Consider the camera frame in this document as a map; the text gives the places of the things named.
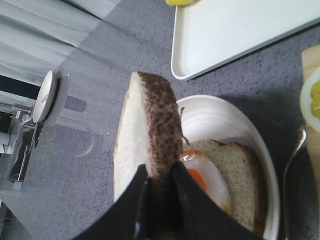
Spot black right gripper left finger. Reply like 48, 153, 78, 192
74, 164, 148, 240

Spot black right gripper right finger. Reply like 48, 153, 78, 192
170, 162, 261, 240

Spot bread slice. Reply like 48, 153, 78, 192
183, 139, 268, 236
113, 71, 183, 200

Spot white round plate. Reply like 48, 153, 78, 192
177, 95, 280, 240

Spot white rectangular tray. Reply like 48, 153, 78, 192
171, 0, 320, 80

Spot fried egg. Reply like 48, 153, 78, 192
180, 150, 231, 215

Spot white round disc stand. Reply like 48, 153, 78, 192
32, 70, 69, 126

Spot lemon slice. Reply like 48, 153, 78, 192
300, 67, 320, 133

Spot wooden cutting board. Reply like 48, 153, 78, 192
301, 46, 320, 181

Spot grey curtain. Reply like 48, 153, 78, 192
0, 0, 119, 86

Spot yellow lemon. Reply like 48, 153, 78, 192
165, 0, 197, 7

